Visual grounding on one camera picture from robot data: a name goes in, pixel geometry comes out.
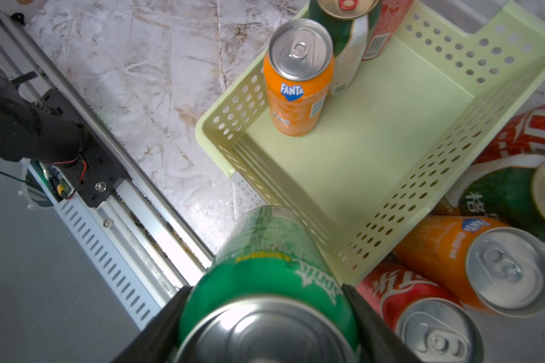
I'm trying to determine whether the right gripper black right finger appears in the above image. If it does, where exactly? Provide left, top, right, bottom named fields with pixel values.
left=342, top=284, right=422, bottom=363

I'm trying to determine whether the green Sprite can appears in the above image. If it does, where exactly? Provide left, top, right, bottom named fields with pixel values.
left=175, top=205, right=360, bottom=362

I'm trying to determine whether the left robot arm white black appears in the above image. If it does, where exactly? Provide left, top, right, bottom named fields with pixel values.
left=0, top=68, right=87, bottom=163

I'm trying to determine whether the orange Fanta can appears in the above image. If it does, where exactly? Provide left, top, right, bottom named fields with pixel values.
left=263, top=19, right=335, bottom=137
left=394, top=216, right=545, bottom=318

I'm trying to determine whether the light green perforated plastic basket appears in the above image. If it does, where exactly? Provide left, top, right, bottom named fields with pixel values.
left=196, top=1, right=545, bottom=285

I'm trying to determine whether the red cola can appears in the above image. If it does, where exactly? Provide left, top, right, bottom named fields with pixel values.
left=473, top=104, right=545, bottom=164
left=357, top=261, right=484, bottom=362
left=363, top=0, right=414, bottom=61

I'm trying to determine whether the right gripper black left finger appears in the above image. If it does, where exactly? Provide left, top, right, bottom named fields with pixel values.
left=113, top=287, right=192, bottom=363

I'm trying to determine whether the green herbal tea can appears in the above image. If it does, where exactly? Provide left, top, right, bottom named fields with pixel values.
left=309, top=0, right=382, bottom=96
left=433, top=154, right=545, bottom=242

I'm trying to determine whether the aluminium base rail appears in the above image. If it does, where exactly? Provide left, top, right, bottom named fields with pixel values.
left=0, top=12, right=212, bottom=329

